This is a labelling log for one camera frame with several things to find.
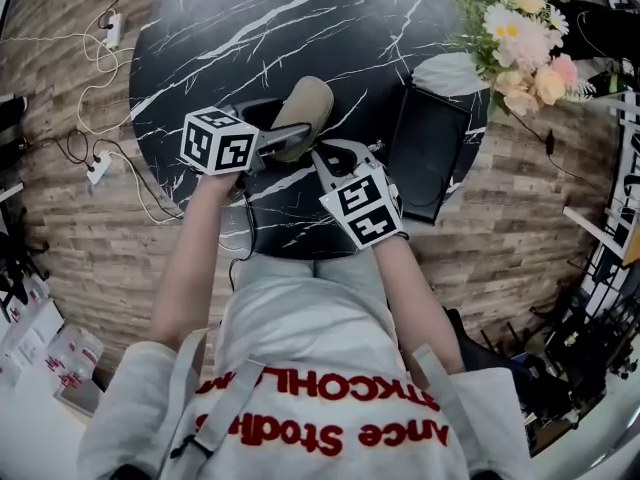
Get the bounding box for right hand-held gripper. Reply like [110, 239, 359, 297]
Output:
[311, 137, 405, 252]

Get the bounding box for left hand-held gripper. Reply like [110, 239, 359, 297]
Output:
[179, 97, 317, 176]

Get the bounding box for person's left forearm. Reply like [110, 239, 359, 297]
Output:
[149, 170, 242, 353]

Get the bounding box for person's right forearm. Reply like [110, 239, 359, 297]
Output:
[372, 227, 465, 375]

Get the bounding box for black rectangular box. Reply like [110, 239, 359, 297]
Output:
[387, 85, 473, 226]

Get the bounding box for white vase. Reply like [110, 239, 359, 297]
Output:
[412, 51, 489, 97]

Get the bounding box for white power strip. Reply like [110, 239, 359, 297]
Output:
[104, 12, 124, 51]
[85, 150, 114, 186]

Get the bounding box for pastel flower bouquet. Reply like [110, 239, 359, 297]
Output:
[442, 0, 597, 119]

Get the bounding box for person's white printed shirt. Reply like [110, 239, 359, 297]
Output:
[77, 280, 534, 480]

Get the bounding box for black metal rack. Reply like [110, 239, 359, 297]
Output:
[529, 242, 640, 434]

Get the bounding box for clear bottle red label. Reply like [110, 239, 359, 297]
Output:
[44, 325, 105, 400]

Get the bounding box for white cardboard boxes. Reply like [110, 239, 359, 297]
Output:
[0, 297, 67, 375]

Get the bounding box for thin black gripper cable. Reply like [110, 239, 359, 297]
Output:
[227, 187, 257, 295]

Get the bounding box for long white cable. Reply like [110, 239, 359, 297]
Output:
[110, 151, 185, 227]

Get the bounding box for white looped cable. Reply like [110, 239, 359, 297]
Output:
[77, 10, 132, 137]

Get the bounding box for black cable with loop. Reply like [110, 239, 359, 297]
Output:
[29, 128, 112, 177]

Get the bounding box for white desk frame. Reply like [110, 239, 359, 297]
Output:
[561, 92, 640, 265]

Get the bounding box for grey harness strap with buckle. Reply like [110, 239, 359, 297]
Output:
[169, 357, 266, 462]

